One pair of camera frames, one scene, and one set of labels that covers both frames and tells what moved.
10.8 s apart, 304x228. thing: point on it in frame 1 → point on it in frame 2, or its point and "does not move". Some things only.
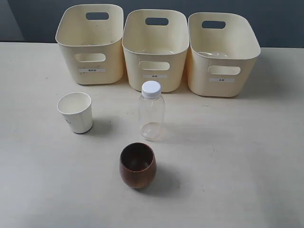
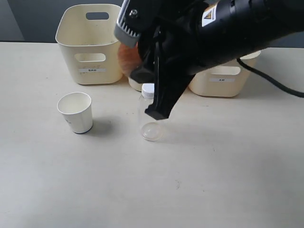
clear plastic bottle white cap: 151,111 does not move
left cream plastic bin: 90,37 does not move
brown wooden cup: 137,165 → 128,59
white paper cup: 76,107 does not move
